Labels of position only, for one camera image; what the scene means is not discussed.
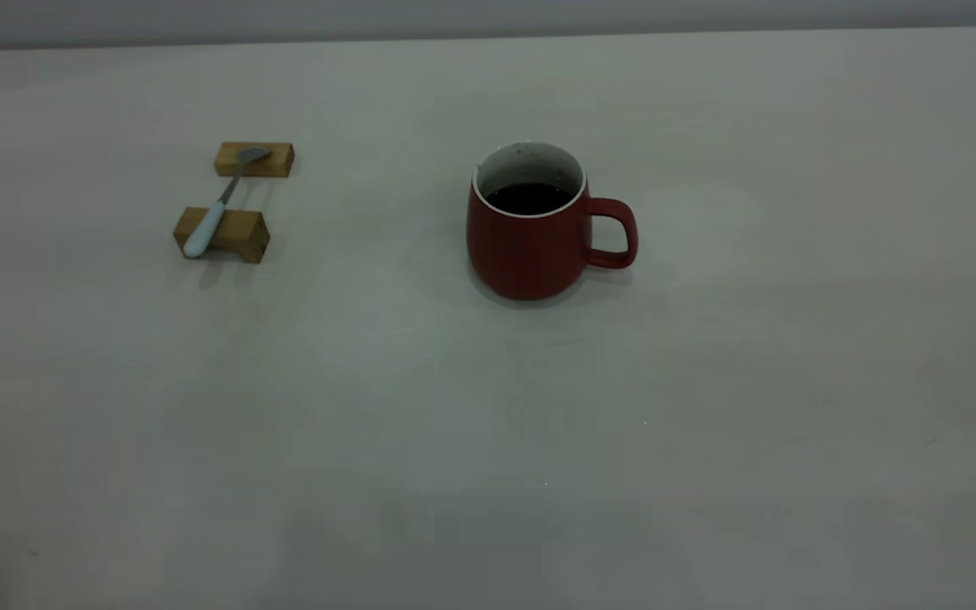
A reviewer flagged red ceramic mug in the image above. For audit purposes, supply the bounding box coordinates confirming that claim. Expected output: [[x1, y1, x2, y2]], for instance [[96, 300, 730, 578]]
[[466, 141, 639, 301]]

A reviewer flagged flat rectangular wooden block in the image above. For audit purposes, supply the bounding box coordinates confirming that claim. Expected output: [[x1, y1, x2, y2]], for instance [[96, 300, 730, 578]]
[[214, 141, 295, 178]]

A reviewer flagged wooden block with arched notch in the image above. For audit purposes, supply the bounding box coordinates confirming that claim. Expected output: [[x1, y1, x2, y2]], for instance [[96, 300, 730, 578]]
[[173, 207, 270, 263]]

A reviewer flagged metal spoon with white handle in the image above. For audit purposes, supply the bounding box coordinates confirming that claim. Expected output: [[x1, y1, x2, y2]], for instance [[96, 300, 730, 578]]
[[182, 147, 273, 258]]

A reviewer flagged dark coffee liquid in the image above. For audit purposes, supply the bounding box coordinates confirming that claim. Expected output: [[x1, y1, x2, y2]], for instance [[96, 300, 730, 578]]
[[485, 182, 575, 215]]

